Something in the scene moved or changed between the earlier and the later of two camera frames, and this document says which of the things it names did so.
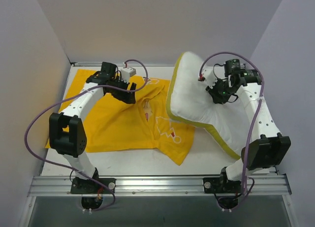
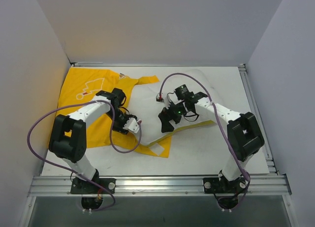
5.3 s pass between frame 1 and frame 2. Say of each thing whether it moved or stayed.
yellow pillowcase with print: moved
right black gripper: moved
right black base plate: stayed
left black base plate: stayed
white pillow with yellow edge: moved
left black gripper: moved
